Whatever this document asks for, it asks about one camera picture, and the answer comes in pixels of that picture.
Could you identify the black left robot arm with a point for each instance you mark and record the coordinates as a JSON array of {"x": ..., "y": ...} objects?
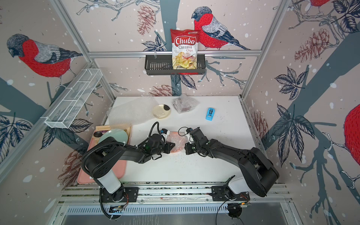
[{"x": 99, "y": 161}]

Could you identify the Chuba cassava chips bag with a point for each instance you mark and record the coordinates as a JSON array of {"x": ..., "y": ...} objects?
[{"x": 184, "y": 49}]

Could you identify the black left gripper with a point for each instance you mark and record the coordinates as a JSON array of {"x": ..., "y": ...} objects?
[{"x": 168, "y": 145}]

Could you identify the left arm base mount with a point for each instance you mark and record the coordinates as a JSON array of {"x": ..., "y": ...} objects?
[{"x": 122, "y": 195}]

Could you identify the cream plate with dark spot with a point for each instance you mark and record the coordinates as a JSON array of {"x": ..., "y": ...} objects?
[{"x": 161, "y": 111}]

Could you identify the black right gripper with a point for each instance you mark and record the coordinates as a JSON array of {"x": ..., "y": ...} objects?
[{"x": 187, "y": 149}]

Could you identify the mint green floral plate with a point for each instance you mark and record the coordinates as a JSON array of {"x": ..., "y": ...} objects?
[{"x": 118, "y": 134}]

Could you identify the white wire mesh shelf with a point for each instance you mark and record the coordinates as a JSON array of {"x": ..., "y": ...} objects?
[{"x": 75, "y": 97}]

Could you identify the black wire wall basket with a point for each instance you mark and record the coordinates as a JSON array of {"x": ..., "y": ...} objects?
[{"x": 161, "y": 65}]

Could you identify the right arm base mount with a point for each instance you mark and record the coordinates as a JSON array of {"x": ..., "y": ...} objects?
[{"x": 222, "y": 193}]

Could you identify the orange plastic plate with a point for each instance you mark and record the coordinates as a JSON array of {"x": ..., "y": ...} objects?
[{"x": 178, "y": 142}]

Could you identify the blue tape dispenser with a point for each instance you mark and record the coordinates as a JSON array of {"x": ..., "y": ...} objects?
[{"x": 210, "y": 114}]

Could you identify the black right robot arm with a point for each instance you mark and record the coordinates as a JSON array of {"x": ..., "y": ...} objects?
[{"x": 258, "y": 171}]

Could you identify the stack of bubble wrap sheets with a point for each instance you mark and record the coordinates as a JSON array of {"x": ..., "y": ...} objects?
[{"x": 132, "y": 113}]

